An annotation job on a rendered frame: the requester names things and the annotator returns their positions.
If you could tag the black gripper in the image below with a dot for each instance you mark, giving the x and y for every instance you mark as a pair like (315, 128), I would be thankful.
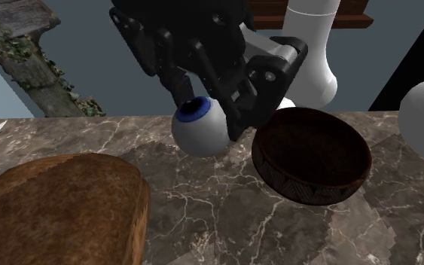
(186, 18)

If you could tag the white eyeball toy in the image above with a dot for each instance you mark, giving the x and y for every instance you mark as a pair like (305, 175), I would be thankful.
(198, 134)

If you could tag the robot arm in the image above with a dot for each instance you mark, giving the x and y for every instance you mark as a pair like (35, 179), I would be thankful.
(312, 55)

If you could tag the dark brown wooden bowl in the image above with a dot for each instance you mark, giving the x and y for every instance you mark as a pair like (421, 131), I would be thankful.
(310, 154)

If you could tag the brown wooden shelf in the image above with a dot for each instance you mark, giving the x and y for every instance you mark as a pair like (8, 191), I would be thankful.
(351, 21)

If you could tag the ivy-covered stone pillar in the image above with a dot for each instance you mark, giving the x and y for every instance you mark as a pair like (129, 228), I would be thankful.
(31, 69)

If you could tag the brown bread loaf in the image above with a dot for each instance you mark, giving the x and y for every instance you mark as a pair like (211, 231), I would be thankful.
(61, 213)

